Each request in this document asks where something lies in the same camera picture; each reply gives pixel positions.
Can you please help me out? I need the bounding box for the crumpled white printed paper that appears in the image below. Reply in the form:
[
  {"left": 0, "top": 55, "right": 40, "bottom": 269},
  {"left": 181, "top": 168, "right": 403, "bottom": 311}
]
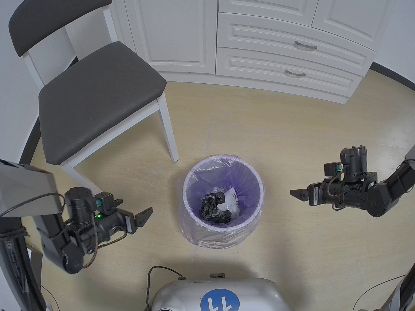
[{"left": 217, "top": 187, "right": 241, "bottom": 218}]

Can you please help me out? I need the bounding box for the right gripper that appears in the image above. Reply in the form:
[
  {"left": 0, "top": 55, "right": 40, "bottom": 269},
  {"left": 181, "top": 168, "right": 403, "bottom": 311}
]
[{"left": 308, "top": 179, "right": 347, "bottom": 207}]

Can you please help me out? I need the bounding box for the purple plastic bag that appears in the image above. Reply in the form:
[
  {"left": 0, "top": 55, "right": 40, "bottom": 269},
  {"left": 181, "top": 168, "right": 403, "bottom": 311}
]
[{"left": 178, "top": 154, "right": 267, "bottom": 249}]

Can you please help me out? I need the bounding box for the white wardrobe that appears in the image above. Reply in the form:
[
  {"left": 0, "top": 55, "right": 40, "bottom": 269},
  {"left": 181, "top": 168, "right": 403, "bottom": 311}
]
[{"left": 109, "top": 0, "right": 398, "bottom": 105}]

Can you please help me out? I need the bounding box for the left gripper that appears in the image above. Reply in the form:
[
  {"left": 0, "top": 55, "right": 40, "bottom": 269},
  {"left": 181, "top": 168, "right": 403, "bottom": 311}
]
[{"left": 95, "top": 211, "right": 137, "bottom": 241}]

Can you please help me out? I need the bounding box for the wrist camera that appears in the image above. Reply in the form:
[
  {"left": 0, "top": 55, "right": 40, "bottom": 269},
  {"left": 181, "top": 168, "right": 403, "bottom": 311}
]
[
  {"left": 324, "top": 162, "right": 343, "bottom": 178},
  {"left": 95, "top": 191, "right": 124, "bottom": 215}
]

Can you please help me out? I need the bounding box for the white trash bin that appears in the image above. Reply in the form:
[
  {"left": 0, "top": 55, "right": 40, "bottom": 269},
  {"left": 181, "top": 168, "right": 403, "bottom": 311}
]
[{"left": 182, "top": 156, "right": 264, "bottom": 247}]

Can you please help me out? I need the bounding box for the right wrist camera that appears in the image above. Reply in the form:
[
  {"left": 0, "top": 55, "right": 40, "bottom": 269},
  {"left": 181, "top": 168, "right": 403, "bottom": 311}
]
[{"left": 324, "top": 162, "right": 343, "bottom": 178}]

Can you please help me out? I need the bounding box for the black cable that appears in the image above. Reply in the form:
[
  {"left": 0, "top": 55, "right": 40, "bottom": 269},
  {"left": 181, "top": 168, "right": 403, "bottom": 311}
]
[
  {"left": 353, "top": 273, "right": 406, "bottom": 308},
  {"left": 147, "top": 266, "right": 186, "bottom": 311}
]

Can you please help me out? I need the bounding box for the white chair dark grey seat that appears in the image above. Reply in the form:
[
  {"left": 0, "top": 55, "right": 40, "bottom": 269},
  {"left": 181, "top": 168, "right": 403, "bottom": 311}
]
[{"left": 8, "top": 0, "right": 180, "bottom": 194}]

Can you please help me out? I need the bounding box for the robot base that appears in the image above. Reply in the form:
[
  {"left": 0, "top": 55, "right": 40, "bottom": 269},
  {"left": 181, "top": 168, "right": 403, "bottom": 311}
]
[{"left": 152, "top": 272, "right": 293, "bottom": 311}]

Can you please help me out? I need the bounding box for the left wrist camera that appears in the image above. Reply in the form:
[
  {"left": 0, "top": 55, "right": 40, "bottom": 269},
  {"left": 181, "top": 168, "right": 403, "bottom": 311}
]
[{"left": 95, "top": 191, "right": 124, "bottom": 215}]

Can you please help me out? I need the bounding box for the crumpled black plastic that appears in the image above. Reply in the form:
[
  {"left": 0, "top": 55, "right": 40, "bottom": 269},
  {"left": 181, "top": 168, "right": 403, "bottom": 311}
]
[{"left": 198, "top": 192, "right": 233, "bottom": 223}]

